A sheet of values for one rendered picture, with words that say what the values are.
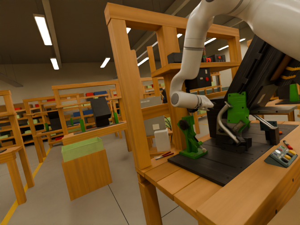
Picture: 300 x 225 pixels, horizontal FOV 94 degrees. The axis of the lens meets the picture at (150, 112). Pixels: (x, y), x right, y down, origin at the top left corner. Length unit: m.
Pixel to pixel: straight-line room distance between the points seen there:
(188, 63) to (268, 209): 0.65
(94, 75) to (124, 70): 10.04
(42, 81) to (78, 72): 2.12
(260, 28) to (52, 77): 10.63
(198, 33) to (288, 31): 0.31
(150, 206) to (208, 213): 0.59
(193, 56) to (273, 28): 0.30
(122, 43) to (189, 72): 0.48
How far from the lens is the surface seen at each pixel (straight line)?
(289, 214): 0.65
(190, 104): 0.78
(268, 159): 0.96
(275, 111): 1.16
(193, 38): 0.69
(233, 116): 1.11
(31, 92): 10.79
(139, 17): 1.13
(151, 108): 1.08
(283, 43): 0.51
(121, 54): 0.96
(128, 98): 0.90
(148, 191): 1.09
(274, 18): 0.52
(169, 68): 0.98
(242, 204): 0.69
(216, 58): 1.43
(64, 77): 10.78
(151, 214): 1.19
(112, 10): 1.07
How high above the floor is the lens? 1.33
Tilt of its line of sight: 5 degrees down
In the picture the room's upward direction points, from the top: 10 degrees counter-clockwise
